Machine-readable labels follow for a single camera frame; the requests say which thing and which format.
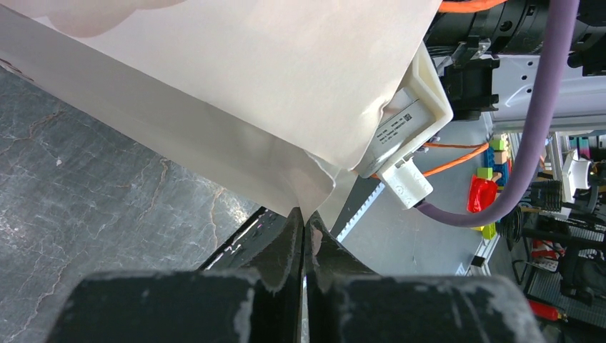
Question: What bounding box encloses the brown paper takeout bag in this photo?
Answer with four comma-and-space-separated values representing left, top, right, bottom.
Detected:
0, 0, 510, 232

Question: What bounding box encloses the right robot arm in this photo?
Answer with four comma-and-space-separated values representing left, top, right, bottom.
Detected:
424, 1, 605, 131

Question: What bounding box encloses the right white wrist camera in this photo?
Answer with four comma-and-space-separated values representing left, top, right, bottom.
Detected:
354, 44, 453, 209

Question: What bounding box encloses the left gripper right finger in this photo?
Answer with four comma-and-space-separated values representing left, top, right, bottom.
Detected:
304, 214, 544, 342

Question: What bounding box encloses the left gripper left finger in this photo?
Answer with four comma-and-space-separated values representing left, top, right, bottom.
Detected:
46, 208, 304, 342

